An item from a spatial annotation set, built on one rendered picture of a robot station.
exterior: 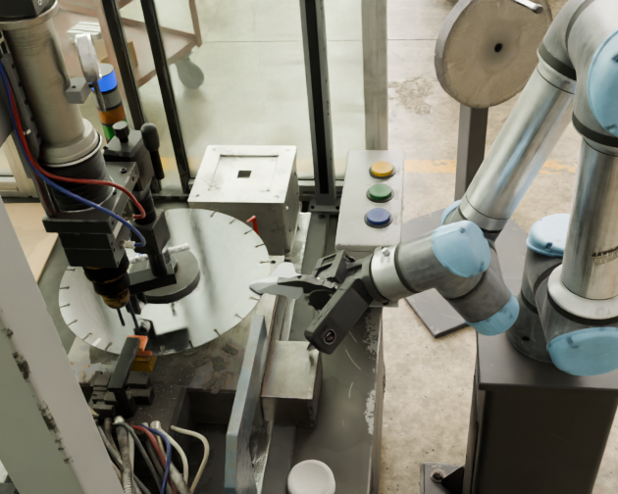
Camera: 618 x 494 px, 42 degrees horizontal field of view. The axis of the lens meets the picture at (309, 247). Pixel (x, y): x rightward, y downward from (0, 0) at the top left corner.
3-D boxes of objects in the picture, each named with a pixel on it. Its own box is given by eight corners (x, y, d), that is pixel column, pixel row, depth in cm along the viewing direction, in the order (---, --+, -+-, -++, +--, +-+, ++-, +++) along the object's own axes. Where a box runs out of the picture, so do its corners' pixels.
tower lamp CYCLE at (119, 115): (104, 111, 141) (100, 96, 139) (128, 111, 141) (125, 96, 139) (96, 124, 138) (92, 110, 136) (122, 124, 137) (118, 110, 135)
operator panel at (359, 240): (350, 209, 166) (347, 149, 156) (404, 210, 165) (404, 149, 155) (338, 306, 146) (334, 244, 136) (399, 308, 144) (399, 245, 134)
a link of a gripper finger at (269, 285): (259, 266, 125) (316, 275, 123) (246, 292, 121) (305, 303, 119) (257, 251, 123) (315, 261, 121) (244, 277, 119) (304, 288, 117)
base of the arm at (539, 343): (589, 299, 142) (598, 258, 136) (602, 365, 131) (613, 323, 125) (502, 296, 144) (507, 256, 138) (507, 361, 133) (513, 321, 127)
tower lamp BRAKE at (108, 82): (95, 78, 137) (91, 63, 135) (121, 78, 137) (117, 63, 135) (87, 92, 134) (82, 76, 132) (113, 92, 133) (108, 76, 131)
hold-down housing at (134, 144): (145, 232, 114) (112, 111, 101) (176, 236, 113) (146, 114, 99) (129, 258, 110) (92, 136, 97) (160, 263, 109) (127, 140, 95)
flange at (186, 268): (175, 241, 131) (172, 229, 129) (214, 274, 124) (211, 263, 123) (116, 274, 126) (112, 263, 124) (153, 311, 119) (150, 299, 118)
